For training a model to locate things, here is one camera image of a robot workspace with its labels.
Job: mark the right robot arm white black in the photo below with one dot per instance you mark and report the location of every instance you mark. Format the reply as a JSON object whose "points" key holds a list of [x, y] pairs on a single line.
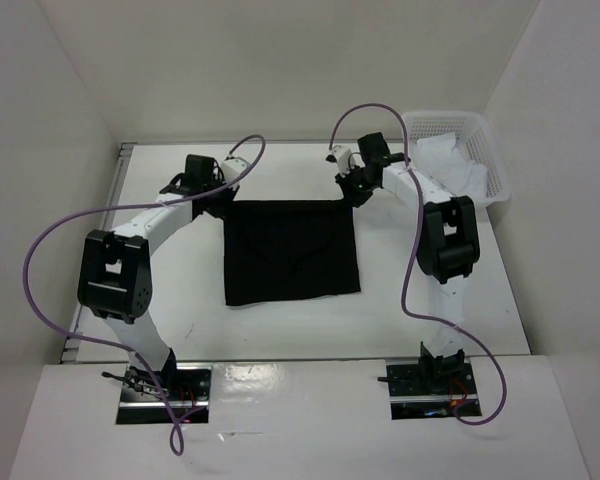
{"points": [[446, 245]]}

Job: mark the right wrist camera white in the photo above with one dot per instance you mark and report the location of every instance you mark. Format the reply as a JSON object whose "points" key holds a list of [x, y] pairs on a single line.
{"points": [[342, 157]]}

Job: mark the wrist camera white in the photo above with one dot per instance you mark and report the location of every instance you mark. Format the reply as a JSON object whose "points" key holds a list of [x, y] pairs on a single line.
{"points": [[232, 168], [342, 157]]}

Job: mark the white perforated plastic basket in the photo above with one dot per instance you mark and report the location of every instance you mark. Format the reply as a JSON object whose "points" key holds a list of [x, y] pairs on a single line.
{"points": [[474, 141]]}

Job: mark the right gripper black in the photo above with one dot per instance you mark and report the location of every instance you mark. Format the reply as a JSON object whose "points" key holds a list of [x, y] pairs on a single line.
{"points": [[345, 182]]}

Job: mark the black skirt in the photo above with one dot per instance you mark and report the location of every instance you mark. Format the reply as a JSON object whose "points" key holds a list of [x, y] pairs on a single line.
{"points": [[287, 250]]}

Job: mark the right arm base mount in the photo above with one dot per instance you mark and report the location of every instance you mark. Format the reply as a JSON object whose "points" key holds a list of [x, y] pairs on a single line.
{"points": [[411, 396]]}

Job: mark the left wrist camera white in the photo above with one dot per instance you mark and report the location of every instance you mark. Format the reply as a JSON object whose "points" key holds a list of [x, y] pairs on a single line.
{"points": [[232, 168]]}

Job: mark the white skirt in basket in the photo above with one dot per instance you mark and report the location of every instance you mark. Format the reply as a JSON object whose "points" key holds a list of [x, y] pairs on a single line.
{"points": [[440, 158]]}

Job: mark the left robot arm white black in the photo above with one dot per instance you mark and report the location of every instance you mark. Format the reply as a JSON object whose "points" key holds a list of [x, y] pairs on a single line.
{"points": [[115, 281]]}

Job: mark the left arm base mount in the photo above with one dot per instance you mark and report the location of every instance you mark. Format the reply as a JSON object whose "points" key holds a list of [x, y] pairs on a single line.
{"points": [[140, 402]]}

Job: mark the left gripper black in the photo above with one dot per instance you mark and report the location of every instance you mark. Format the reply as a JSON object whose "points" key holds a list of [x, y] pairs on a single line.
{"points": [[229, 194]]}

